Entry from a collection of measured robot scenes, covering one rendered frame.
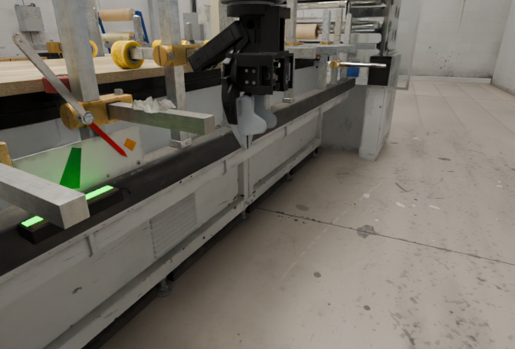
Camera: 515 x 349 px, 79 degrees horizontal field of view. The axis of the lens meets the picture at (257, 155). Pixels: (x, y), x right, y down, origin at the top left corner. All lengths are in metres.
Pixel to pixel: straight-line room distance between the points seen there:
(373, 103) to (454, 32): 6.49
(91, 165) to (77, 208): 0.31
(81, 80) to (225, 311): 0.99
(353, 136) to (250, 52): 2.54
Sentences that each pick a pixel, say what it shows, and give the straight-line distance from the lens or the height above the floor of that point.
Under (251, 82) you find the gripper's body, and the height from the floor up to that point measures 0.93.
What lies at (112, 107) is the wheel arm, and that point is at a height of 0.86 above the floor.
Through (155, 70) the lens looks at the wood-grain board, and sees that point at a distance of 1.07.
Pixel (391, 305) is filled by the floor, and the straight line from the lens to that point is 1.46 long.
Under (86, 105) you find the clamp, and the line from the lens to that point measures 0.69.
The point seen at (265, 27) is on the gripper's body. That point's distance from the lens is 0.45.
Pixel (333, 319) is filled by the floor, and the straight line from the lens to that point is 1.35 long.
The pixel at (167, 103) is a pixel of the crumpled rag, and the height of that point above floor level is 0.87.
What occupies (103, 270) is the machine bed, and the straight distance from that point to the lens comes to 1.18.
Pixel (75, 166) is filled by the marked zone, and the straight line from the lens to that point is 0.69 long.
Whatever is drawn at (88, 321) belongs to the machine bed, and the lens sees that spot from 1.21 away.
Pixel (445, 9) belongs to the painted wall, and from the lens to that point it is 9.09.
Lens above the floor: 0.98
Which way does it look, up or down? 21 degrees down
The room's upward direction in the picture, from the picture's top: straight up
